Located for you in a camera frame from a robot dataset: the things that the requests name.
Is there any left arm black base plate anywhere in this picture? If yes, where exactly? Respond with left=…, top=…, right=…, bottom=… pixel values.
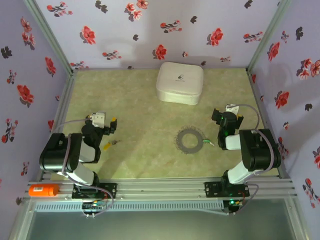
left=71, top=182, right=118, bottom=200

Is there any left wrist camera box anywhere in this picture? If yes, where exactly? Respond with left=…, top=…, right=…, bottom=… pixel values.
left=90, top=111, right=106, bottom=129

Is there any aluminium corner post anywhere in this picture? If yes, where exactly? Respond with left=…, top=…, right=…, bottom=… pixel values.
left=22, top=0, right=77, bottom=74
left=246, top=0, right=294, bottom=72

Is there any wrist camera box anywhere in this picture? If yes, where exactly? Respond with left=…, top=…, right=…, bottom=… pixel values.
left=224, top=103, right=240, bottom=116
left=90, top=111, right=106, bottom=129

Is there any white zippered case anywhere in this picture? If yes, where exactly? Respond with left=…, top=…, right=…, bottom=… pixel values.
left=155, top=61, right=204, bottom=106

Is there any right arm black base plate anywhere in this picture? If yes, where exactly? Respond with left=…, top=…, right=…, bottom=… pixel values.
left=204, top=181, right=250, bottom=199

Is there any aluminium mounting rail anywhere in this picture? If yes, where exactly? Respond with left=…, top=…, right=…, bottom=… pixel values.
left=24, top=177, right=298, bottom=201

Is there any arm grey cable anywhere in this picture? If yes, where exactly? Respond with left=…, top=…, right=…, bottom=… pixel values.
left=51, top=117, right=115, bottom=217
left=234, top=103, right=275, bottom=216

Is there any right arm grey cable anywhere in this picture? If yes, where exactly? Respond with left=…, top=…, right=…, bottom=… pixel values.
left=234, top=103, right=275, bottom=216

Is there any grey slotted cable duct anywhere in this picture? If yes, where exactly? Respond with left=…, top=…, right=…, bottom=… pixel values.
left=34, top=200, right=226, bottom=213

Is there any orange cylinder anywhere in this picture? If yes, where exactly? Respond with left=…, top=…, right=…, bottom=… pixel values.
left=28, top=184, right=61, bottom=198

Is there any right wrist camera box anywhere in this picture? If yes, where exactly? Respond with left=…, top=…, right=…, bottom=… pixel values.
left=224, top=103, right=240, bottom=116

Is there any left arm grey cable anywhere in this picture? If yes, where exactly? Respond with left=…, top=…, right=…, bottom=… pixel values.
left=51, top=117, right=115, bottom=217

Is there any yellow-headed key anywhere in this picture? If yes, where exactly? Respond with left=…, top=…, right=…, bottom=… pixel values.
left=103, top=139, right=123, bottom=152

